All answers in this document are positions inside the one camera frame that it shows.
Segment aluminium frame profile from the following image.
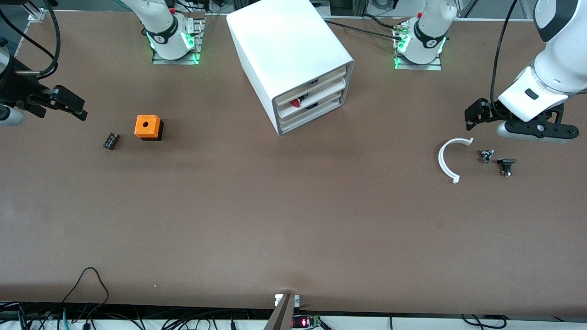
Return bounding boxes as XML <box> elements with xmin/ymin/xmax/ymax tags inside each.
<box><xmin>28</xmin><ymin>0</ymin><xmax>47</xmax><ymax>22</ymax></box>

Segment white drawer cabinet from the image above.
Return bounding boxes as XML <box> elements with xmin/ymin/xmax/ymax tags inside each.
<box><xmin>226</xmin><ymin>0</ymin><xmax>355</xmax><ymax>136</ymax></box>

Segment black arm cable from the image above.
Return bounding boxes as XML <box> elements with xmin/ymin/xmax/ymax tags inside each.
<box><xmin>489</xmin><ymin>0</ymin><xmax>521</xmax><ymax>109</ymax></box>
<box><xmin>0</xmin><ymin>0</ymin><xmax>61</xmax><ymax>79</ymax></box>

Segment white drawer with red part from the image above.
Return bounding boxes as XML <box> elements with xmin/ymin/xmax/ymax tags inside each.
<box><xmin>277</xmin><ymin>79</ymin><xmax>346</xmax><ymax>119</ymax></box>

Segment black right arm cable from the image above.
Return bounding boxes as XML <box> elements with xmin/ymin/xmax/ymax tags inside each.
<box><xmin>0</xmin><ymin>0</ymin><xmax>61</xmax><ymax>79</ymax></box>

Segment orange box with hole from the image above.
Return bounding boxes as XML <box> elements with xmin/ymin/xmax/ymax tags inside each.
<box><xmin>134</xmin><ymin>115</ymin><xmax>164</xmax><ymax>142</ymax></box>

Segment circuit board with red light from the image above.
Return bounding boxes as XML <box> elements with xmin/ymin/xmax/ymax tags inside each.
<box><xmin>292</xmin><ymin>315</ymin><xmax>324</xmax><ymax>329</ymax></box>

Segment white lowest cabinet drawer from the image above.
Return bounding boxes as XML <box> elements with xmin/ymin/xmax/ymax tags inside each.
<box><xmin>280</xmin><ymin>93</ymin><xmax>343</xmax><ymax>131</ymax></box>

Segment black cable behind cabinet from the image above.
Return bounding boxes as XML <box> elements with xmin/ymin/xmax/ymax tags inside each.
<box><xmin>322</xmin><ymin>14</ymin><xmax>410</xmax><ymax>43</ymax></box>

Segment white drawer with orange button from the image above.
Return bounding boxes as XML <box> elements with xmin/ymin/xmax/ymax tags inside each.
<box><xmin>274</xmin><ymin>67</ymin><xmax>347</xmax><ymax>105</ymax></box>

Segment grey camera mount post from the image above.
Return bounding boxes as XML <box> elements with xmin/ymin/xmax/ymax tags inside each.
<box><xmin>263</xmin><ymin>293</ymin><xmax>301</xmax><ymax>330</ymax></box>

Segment small black switch part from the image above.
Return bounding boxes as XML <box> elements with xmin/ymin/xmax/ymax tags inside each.
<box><xmin>497</xmin><ymin>158</ymin><xmax>517</xmax><ymax>178</ymax></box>

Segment black cable coil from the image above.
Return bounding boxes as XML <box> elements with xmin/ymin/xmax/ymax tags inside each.
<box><xmin>460</xmin><ymin>313</ymin><xmax>508</xmax><ymax>330</ymax></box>

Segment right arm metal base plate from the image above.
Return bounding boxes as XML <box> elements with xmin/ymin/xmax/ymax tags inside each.
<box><xmin>152</xmin><ymin>17</ymin><xmax>205</xmax><ymax>65</ymax></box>

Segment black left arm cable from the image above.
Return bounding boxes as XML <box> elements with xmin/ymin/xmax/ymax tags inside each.
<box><xmin>489</xmin><ymin>0</ymin><xmax>521</xmax><ymax>109</ymax></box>

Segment looped thin black cable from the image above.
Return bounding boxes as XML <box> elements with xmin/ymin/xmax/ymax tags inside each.
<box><xmin>61</xmin><ymin>267</ymin><xmax>110</xmax><ymax>318</ymax></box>

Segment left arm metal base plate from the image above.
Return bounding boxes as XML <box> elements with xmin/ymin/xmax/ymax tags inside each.
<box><xmin>393</xmin><ymin>27</ymin><xmax>443</xmax><ymax>71</ymax></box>

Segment white curved plastic arc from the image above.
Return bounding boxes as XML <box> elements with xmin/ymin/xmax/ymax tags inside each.
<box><xmin>438</xmin><ymin>137</ymin><xmax>475</xmax><ymax>184</ymax></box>

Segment tangled black cables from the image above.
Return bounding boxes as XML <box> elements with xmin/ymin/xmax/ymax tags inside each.
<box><xmin>0</xmin><ymin>302</ymin><xmax>276</xmax><ymax>330</ymax></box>

